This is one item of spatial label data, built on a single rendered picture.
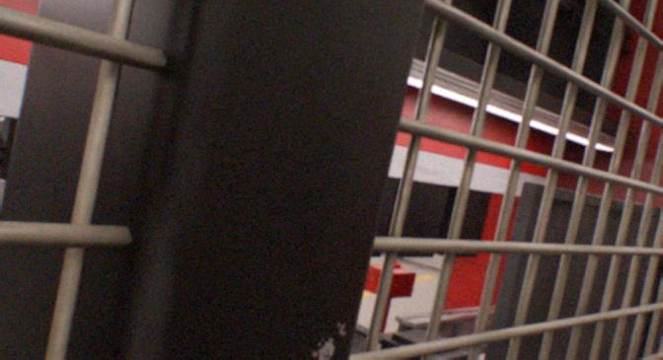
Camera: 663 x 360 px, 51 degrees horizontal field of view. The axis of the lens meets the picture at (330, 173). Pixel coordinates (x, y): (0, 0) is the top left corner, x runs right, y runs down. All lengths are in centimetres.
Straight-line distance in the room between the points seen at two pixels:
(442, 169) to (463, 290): 73
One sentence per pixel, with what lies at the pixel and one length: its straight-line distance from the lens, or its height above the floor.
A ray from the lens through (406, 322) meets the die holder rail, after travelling 164.
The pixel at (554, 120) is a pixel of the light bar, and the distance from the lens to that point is 149.
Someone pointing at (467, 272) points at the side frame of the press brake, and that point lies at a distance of 218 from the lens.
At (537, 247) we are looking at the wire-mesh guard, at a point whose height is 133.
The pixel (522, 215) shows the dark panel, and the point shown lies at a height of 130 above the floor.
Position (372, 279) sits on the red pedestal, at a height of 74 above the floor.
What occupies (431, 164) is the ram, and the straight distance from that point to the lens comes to 150.
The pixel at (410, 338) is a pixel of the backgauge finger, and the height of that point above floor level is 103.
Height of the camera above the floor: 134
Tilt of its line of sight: 3 degrees down
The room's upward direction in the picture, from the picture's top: 12 degrees clockwise
